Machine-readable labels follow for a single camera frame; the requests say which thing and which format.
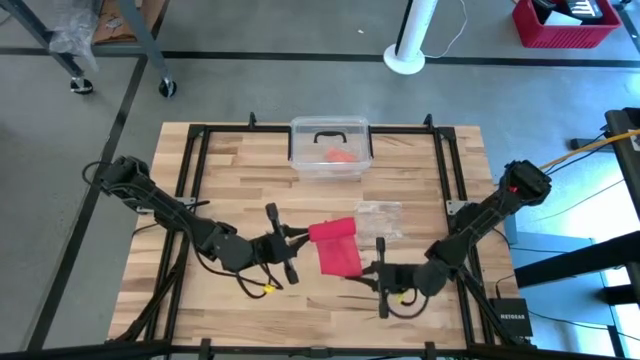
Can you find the red plastic crate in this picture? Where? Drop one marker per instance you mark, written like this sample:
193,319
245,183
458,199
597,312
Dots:
565,35

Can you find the orange bandage roll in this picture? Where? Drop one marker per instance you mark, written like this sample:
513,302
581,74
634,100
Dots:
340,155

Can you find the black Netgear network switch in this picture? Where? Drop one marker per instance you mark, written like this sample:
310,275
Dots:
511,317

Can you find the brown cardboard sheet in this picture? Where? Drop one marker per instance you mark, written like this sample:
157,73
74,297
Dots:
107,27

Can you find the black metal table frame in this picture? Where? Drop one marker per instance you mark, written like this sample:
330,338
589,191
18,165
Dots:
240,129

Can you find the clear plastic storage box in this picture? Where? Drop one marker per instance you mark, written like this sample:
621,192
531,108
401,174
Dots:
305,165

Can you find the white tower fan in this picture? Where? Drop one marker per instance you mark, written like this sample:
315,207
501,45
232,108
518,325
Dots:
404,60

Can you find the black cart caster wheel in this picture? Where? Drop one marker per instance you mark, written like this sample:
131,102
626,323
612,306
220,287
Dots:
167,88
81,86

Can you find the black device with white stripes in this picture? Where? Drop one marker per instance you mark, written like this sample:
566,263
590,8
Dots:
582,7

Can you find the black crossbar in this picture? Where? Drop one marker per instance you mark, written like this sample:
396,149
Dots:
75,351

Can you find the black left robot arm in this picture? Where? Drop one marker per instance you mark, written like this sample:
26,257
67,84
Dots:
165,207

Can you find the crumpled clear plastic wrap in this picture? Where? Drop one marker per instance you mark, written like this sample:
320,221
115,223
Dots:
75,30

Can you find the silver mounting plate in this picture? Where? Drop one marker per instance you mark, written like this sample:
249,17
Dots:
185,201
457,206

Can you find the black metal stand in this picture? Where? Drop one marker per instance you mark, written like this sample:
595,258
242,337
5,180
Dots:
575,257

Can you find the red elastic bandage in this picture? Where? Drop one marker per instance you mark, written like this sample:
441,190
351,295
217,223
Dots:
340,255

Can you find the clear plastic bag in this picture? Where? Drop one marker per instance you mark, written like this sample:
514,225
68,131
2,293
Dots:
380,220

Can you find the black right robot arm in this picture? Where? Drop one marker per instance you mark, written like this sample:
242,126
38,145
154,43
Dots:
485,220

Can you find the grey metal rolling cart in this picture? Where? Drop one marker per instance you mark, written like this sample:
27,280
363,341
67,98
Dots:
142,35

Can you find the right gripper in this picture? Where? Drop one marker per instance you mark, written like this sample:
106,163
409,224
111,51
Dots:
400,280

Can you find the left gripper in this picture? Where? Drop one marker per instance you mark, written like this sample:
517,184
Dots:
270,247

